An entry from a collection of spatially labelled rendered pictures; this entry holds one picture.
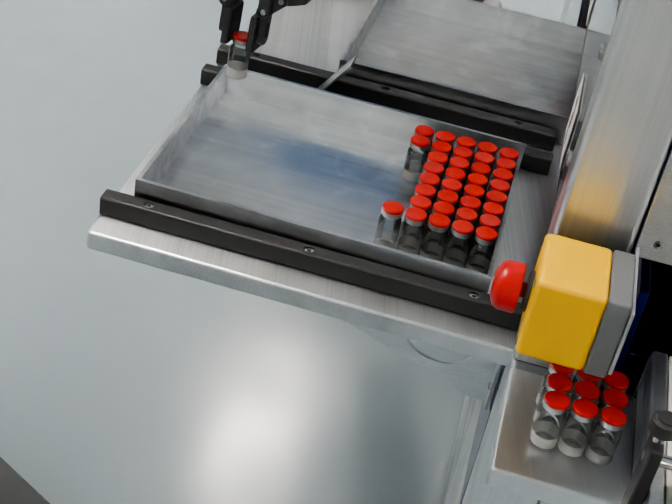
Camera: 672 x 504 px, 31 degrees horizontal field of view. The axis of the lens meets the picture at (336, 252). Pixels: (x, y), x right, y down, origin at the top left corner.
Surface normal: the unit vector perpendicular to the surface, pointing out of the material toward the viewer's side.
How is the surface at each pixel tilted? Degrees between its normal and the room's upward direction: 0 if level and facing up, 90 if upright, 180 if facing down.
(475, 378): 90
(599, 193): 90
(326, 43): 0
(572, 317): 90
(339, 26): 0
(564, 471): 0
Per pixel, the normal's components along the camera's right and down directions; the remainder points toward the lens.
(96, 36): 0.15, -0.80
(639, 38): -0.24, 0.54
